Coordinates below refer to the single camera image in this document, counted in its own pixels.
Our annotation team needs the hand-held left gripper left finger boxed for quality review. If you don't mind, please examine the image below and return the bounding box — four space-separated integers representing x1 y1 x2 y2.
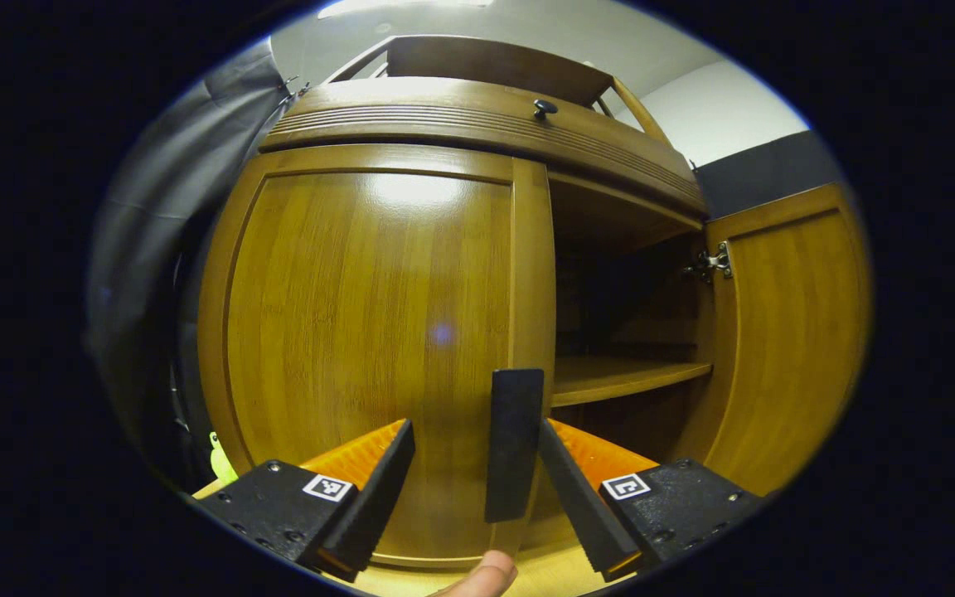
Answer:
194 419 416 583

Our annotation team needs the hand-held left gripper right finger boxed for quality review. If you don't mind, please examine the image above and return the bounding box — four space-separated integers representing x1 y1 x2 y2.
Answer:
537 419 764 583

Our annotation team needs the black door handle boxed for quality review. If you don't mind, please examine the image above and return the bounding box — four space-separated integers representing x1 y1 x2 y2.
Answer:
484 369 545 525

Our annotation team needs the wooden cabinet door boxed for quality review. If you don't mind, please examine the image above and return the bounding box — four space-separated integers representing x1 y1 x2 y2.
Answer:
197 143 557 573
672 182 872 498

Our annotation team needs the wooden inner cabinet shelf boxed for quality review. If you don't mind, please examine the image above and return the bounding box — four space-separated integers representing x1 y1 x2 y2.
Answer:
550 357 713 408

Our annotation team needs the metal door hinge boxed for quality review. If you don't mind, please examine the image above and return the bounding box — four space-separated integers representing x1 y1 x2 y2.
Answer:
681 240 734 285

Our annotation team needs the wooden cabinet drawer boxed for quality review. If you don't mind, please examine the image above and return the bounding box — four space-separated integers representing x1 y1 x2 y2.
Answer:
260 77 709 218

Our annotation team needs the green frog plush toy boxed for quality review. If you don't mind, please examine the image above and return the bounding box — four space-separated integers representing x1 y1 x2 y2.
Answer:
209 431 240 487

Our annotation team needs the black backdrop cloth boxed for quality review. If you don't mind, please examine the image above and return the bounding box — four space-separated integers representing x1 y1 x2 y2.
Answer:
86 37 847 498

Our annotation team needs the ceiling light panel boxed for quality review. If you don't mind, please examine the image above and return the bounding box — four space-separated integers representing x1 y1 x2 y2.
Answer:
318 0 497 20

